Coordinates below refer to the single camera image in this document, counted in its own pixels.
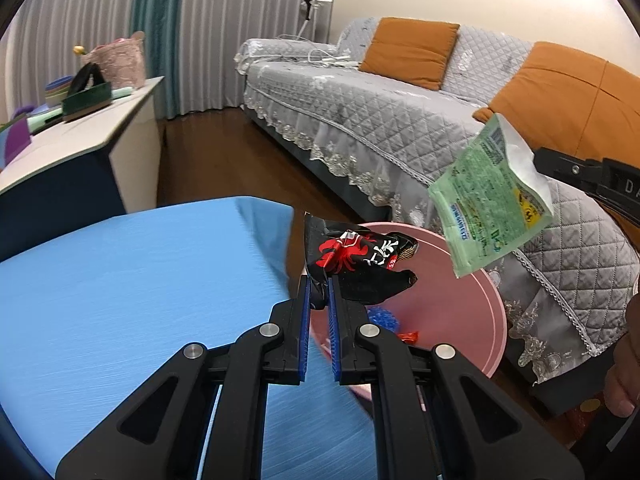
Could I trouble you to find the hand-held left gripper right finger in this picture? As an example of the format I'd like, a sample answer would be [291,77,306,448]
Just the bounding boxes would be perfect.
[327,275,586,480]

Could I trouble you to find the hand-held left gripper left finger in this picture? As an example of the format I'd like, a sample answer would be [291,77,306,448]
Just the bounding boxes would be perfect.
[55,275,312,480]

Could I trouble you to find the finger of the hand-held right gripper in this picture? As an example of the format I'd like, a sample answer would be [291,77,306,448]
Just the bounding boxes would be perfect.
[532,147,602,189]

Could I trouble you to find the blue plastic bag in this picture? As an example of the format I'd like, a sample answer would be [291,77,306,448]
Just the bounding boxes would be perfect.
[367,308,402,334]

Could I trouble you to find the black red snack wrapper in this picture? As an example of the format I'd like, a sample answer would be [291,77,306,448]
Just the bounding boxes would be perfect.
[302,212,419,312]

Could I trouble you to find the green printed packet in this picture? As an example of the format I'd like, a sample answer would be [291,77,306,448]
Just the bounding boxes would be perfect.
[427,112,556,279]

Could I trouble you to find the pink plastic bucket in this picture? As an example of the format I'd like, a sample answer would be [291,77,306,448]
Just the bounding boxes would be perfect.
[302,220,509,407]

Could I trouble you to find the person's right hand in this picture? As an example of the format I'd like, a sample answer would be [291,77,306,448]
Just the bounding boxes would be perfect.
[602,289,640,408]

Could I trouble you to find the orange cushion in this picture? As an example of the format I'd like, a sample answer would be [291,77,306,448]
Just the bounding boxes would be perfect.
[357,17,461,92]
[472,41,640,172]

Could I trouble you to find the grey quilted sofa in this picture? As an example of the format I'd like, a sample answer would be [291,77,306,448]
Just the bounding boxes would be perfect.
[233,15,640,414]

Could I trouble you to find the red patterned object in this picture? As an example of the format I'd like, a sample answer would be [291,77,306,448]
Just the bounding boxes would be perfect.
[564,394,602,442]

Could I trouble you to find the white coffee table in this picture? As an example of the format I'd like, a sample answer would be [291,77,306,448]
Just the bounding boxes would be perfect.
[0,75,167,262]

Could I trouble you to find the white floor lamp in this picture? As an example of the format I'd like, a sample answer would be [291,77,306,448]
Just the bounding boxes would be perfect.
[298,0,334,42]

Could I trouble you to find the grey curtain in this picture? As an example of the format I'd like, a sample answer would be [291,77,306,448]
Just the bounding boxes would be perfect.
[167,0,342,117]
[0,0,142,126]

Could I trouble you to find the dark green round bowl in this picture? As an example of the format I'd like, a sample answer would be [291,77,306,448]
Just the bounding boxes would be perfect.
[60,82,114,122]

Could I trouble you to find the pink quilted basket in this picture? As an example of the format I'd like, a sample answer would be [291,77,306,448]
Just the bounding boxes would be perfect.
[82,29,147,89]

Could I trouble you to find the black hat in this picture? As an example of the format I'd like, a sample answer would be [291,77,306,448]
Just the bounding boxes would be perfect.
[67,62,109,96]

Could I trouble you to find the stack of pastel bowls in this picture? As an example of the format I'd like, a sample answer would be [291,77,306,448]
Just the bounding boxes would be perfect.
[44,75,76,107]

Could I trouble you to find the teal curtain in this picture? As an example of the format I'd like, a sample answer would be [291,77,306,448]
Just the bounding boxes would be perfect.
[131,0,187,121]

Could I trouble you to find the white power strip cable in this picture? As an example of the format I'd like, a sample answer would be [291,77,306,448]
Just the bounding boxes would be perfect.
[276,34,362,69]

